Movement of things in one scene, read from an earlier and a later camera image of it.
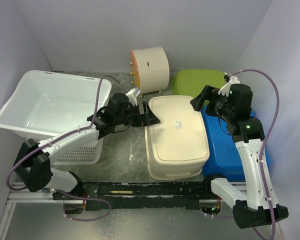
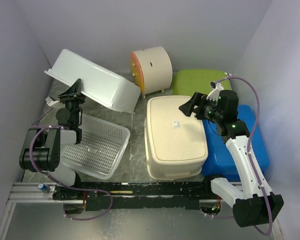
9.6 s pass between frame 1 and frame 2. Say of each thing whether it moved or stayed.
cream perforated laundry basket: stayed
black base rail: stayed
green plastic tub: stayed
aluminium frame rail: stayed
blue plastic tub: stayed
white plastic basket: moved
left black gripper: moved
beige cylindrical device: stayed
